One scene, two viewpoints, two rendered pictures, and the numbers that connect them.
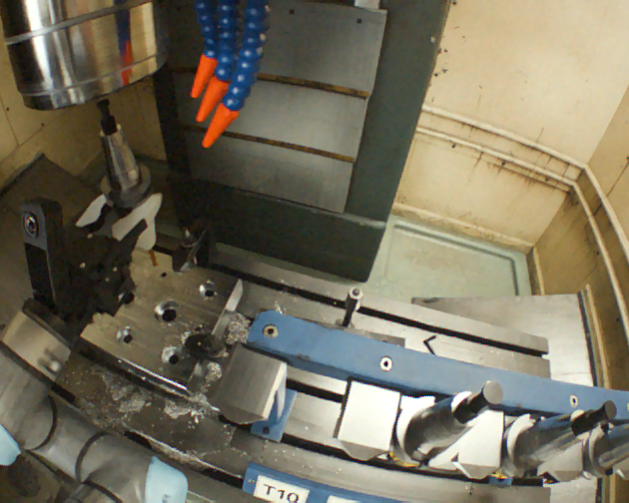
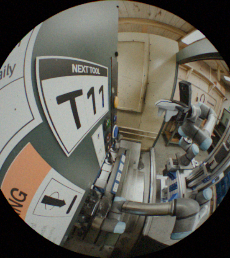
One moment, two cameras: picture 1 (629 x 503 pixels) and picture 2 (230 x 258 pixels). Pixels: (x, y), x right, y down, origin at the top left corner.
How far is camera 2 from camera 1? 0.22 m
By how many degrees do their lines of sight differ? 61
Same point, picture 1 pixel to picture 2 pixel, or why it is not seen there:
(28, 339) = (98, 220)
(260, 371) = (99, 181)
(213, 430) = (103, 199)
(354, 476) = (112, 176)
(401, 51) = not seen: hidden behind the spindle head
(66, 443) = (115, 216)
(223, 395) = (103, 186)
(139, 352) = (89, 212)
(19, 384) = (108, 221)
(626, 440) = (118, 136)
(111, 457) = (115, 207)
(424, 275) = not seen: hidden behind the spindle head
